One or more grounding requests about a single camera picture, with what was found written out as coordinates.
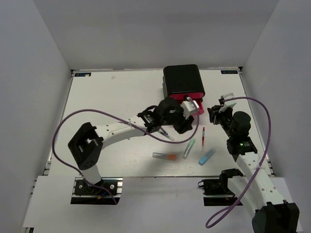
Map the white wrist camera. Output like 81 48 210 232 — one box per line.
219 93 236 113
181 100 200 118

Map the green pen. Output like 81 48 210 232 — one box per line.
158 131 174 141

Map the pink drawer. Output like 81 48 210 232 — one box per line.
169 92 205 100
192 100 204 115

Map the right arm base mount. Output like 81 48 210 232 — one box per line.
197 179 237 207

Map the red pen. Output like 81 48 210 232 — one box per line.
201 127 205 151

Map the blue corner label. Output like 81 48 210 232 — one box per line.
221 70 238 74
74 72 91 77

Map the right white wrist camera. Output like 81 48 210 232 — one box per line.
219 93 236 113

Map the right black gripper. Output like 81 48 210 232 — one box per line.
207 104 236 138

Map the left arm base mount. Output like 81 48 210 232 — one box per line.
70 178 123 205

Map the orange highlighter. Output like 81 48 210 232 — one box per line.
152 152 176 161

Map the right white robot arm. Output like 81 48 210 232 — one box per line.
208 105 299 233

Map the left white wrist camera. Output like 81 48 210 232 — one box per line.
181 100 200 118

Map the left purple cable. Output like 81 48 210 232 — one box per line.
53 97 200 204

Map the pink top drawer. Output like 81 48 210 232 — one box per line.
169 92 205 100

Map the right blue corner label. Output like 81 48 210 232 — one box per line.
221 70 238 74

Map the blue highlighter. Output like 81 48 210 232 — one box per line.
198 149 216 166

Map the black drawer cabinet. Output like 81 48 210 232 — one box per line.
162 64 205 97

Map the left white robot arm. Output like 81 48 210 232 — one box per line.
68 97 199 194

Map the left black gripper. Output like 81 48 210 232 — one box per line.
161 103 194 135

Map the left blue corner label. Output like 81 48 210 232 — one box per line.
74 72 91 77

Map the green highlighter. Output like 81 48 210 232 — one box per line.
182 138 195 159

